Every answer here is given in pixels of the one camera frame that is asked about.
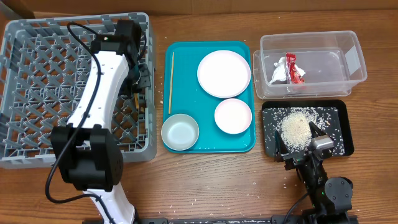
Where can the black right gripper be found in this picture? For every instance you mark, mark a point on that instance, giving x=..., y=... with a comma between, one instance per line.
x=298, y=154

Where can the black tray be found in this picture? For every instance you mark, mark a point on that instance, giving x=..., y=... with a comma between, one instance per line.
x=342, y=113

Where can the small white plate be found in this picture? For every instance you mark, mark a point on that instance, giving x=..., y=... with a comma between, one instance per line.
x=233, y=116

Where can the pile of rice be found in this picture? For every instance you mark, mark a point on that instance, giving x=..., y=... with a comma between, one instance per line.
x=293, y=126

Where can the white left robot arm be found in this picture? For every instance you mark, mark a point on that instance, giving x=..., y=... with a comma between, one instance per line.
x=86, y=151

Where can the white tissue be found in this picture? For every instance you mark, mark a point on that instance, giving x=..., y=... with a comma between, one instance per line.
x=280, y=73

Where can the wooden chopstick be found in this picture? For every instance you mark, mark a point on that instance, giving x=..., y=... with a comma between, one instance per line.
x=136, y=101
x=171, y=83

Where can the clear plastic bin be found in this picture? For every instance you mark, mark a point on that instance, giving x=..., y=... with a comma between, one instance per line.
x=332, y=62

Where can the grey dishwasher rack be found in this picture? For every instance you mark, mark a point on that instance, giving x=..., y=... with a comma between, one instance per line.
x=44, y=70

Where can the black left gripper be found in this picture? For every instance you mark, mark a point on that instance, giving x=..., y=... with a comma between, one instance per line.
x=147, y=82

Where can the grey bowl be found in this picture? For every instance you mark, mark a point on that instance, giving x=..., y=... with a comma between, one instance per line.
x=180, y=132

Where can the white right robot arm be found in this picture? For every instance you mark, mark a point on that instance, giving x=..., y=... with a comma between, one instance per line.
x=327, y=200

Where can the red snack wrapper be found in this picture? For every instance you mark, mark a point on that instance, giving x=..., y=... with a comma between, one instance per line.
x=295, y=73

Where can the large white plate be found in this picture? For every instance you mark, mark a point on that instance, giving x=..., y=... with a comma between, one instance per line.
x=224, y=74

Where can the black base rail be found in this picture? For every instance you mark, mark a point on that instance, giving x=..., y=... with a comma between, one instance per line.
x=236, y=220

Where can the teal plastic tray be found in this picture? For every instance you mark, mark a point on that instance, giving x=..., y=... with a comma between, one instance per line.
x=188, y=97

